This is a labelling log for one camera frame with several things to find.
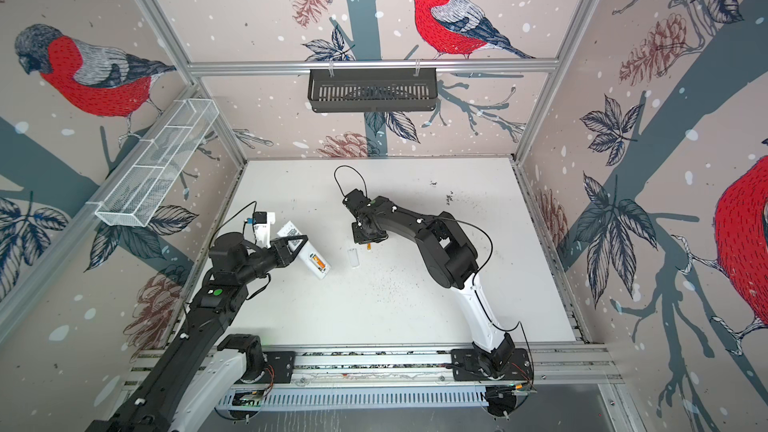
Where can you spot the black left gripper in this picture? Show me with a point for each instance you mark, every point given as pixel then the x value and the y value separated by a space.
pixel 282 252

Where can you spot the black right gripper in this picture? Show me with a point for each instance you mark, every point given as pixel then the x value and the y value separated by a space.
pixel 359 234

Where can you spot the white remote control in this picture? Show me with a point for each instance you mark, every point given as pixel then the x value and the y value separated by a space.
pixel 288 229

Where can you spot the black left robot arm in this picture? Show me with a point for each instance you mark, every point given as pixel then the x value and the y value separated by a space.
pixel 204 361

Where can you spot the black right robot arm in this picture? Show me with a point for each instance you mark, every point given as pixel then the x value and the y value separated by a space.
pixel 451 260

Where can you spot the black hanging basket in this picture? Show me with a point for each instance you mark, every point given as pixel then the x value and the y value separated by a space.
pixel 373 90

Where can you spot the aluminium cross bar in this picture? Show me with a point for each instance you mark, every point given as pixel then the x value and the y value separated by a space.
pixel 269 68

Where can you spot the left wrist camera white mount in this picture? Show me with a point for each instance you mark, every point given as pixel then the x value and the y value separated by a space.
pixel 261 222

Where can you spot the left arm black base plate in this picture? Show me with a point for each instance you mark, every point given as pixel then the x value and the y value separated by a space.
pixel 269 368

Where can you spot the white perforated cable duct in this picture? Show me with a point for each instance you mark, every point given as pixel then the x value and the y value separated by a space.
pixel 316 399

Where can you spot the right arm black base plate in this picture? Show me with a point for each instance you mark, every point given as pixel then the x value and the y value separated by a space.
pixel 470 364

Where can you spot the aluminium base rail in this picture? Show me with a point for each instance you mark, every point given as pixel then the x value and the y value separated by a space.
pixel 553 363

